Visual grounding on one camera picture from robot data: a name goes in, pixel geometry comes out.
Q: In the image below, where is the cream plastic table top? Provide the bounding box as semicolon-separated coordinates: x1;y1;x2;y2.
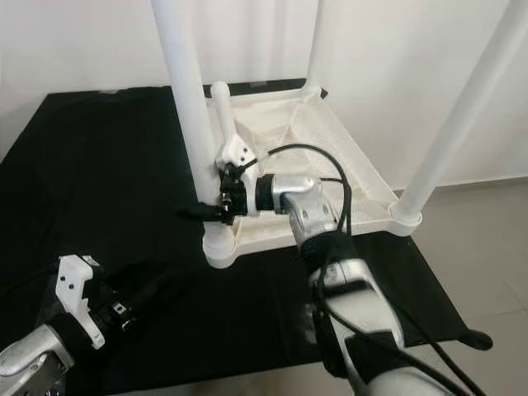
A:
205;82;422;270

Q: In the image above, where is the white plastic table leg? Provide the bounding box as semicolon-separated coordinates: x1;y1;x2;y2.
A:
389;0;528;237
209;80;238;163
150;0;242;270
304;0;331;93

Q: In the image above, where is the grey metal folding table frame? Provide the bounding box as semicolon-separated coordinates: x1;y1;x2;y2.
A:
458;328;496;352

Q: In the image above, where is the black tablecloth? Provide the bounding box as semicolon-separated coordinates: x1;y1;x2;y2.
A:
0;80;475;394

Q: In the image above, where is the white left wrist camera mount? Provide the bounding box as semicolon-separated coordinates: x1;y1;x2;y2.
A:
56;254;106;349

